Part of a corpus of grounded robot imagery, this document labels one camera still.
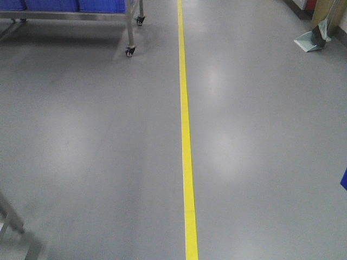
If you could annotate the steel shelf cart frame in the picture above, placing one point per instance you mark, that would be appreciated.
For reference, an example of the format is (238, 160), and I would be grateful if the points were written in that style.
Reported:
(127, 17)

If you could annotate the green dustpan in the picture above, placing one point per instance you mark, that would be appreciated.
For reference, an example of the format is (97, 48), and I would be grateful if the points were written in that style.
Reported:
(316, 39)

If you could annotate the small blue plastic container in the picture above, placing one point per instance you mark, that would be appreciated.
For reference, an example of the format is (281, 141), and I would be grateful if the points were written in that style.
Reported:
(343, 181)

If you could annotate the blue bin on cart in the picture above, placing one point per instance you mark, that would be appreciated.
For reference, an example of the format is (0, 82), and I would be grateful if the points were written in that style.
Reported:
(66, 6)

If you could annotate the steel frame leg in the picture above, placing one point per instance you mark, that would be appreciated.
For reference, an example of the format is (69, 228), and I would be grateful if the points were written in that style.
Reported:
(16, 242)

